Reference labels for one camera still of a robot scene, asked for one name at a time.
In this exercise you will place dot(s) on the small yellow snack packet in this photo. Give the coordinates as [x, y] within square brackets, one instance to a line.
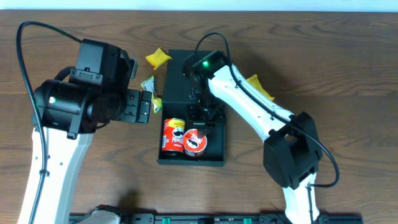
[158, 58]

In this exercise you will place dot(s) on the long yellow snack packet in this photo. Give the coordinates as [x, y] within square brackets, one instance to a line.
[254, 81]

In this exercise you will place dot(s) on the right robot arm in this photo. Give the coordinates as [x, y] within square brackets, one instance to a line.
[291, 153]

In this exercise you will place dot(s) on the dark Pringles can red lid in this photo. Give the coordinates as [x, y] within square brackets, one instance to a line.
[194, 146]

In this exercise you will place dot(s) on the green yellow snack packet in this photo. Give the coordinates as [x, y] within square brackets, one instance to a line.
[149, 85]

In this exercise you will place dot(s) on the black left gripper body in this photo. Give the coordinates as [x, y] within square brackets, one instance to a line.
[134, 106]

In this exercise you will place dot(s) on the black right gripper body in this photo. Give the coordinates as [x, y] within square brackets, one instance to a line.
[206, 114]

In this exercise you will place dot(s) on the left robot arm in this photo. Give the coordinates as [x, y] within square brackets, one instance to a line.
[68, 110]

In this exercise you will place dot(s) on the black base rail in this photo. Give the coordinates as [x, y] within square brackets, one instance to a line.
[110, 214]

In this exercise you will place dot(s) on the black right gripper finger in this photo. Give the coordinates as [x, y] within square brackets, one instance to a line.
[197, 125]
[202, 131]

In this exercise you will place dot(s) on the black open gift box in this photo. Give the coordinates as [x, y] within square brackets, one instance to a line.
[176, 96]

